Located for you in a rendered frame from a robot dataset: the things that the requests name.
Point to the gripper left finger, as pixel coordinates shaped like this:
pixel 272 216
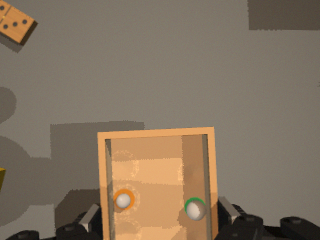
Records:
pixel 76 231

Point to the small white ball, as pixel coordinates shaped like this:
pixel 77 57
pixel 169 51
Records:
pixel 123 200

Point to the covered wooden puzzle box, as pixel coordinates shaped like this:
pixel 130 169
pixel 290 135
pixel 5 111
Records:
pixel 156 173

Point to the orange wooden domino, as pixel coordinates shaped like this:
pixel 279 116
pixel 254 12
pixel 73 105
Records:
pixel 15 21

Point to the yellow block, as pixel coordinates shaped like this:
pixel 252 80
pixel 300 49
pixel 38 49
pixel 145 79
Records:
pixel 2 180

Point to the large white ball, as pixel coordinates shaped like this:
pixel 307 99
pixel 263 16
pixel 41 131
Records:
pixel 195 210

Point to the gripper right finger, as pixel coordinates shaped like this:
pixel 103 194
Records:
pixel 243 230

